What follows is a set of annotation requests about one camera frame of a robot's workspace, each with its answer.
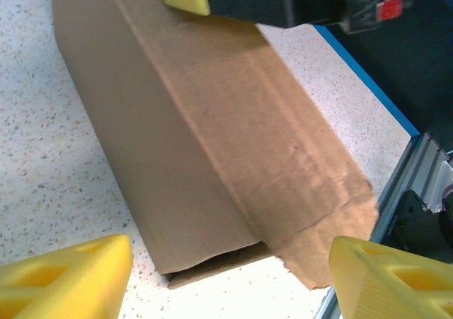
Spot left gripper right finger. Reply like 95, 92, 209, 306
328, 236, 453, 319

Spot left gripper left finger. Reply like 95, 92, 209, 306
0, 233, 134, 319

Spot brown cardboard box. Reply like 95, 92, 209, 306
49, 0, 379, 291

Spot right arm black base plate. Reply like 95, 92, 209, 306
389, 190, 453, 253

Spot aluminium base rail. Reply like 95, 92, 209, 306
313, 131, 453, 319

